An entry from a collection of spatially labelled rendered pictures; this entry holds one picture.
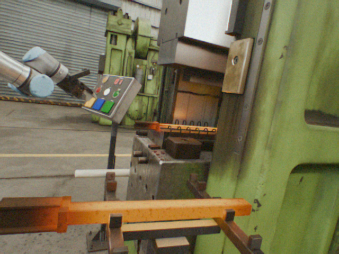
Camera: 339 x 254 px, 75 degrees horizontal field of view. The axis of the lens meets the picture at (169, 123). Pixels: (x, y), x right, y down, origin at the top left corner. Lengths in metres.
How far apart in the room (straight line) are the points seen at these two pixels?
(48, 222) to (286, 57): 0.63
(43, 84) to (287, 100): 0.85
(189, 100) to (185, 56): 0.37
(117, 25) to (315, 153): 5.43
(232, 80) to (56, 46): 8.27
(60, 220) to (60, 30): 8.59
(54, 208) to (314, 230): 0.92
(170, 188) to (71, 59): 8.17
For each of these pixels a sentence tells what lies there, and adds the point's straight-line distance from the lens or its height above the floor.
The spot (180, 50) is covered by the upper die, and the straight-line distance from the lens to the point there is 0.91.
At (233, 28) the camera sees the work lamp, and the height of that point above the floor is 1.39.
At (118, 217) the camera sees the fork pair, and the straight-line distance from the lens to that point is 0.38.
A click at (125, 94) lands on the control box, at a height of 1.10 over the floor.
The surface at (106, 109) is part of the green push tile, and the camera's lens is 1.34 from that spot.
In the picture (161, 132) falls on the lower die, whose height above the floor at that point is 0.98.
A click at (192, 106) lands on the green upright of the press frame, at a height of 1.09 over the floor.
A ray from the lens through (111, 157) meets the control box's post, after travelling 1.57.
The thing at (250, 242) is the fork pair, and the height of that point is 0.95.
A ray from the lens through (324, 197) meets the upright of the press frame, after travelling 1.03.
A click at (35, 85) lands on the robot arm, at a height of 1.10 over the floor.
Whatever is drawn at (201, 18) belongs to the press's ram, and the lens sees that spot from 0.91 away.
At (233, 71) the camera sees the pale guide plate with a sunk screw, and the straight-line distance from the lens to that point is 0.77.
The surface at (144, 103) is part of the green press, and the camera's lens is 5.82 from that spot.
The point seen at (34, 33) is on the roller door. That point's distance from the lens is 8.90.
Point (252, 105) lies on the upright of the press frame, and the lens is 0.71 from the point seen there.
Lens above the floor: 1.17
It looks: 9 degrees down
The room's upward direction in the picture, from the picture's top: 9 degrees clockwise
